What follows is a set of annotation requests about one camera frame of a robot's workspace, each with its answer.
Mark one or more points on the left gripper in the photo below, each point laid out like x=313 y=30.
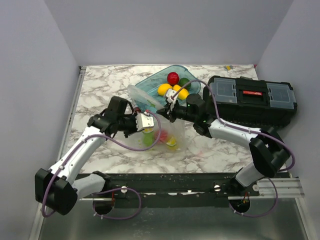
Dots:
x=135 y=129

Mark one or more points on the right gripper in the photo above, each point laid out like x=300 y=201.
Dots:
x=168 y=114

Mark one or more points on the teal plastic container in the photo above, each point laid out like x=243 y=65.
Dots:
x=150 y=86

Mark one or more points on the green fake leaf fruit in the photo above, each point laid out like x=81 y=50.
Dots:
x=148 y=139

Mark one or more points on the red fake apple front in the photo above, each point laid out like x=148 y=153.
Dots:
x=163 y=136

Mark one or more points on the red fake apple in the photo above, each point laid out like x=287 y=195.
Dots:
x=163 y=136
x=173 y=78

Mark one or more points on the yellow-green fake starfruit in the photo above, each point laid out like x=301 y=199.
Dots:
x=172 y=143

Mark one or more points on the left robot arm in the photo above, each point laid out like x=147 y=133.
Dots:
x=100 y=128

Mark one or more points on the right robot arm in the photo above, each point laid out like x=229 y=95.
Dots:
x=268 y=151

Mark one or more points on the yellow fake lemon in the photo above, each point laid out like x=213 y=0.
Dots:
x=163 y=88

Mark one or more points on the yellow fake mango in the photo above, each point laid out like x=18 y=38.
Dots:
x=183 y=94

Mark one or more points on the red fake apple back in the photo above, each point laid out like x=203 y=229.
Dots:
x=173 y=78

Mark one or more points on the green fake lime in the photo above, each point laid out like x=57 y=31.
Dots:
x=185 y=81

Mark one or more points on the brown toy faucet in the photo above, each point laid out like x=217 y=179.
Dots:
x=137 y=109

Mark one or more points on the black toolbox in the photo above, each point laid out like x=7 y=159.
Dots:
x=251 y=103

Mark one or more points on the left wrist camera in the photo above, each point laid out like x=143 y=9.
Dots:
x=144 y=121

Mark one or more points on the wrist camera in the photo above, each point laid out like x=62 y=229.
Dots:
x=170 y=96
x=144 y=121

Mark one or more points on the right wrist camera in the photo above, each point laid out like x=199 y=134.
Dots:
x=170 y=96

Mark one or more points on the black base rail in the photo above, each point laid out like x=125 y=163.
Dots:
x=132 y=200

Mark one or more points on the aluminium frame rail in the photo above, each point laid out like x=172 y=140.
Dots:
x=287 y=187

